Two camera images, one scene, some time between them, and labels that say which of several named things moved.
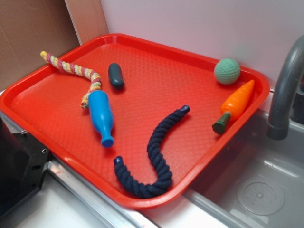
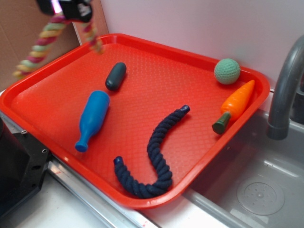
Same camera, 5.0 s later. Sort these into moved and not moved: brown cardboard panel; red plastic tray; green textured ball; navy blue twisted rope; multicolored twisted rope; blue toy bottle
Moved: blue toy bottle; multicolored twisted rope
Not moved: brown cardboard panel; green textured ball; navy blue twisted rope; red plastic tray
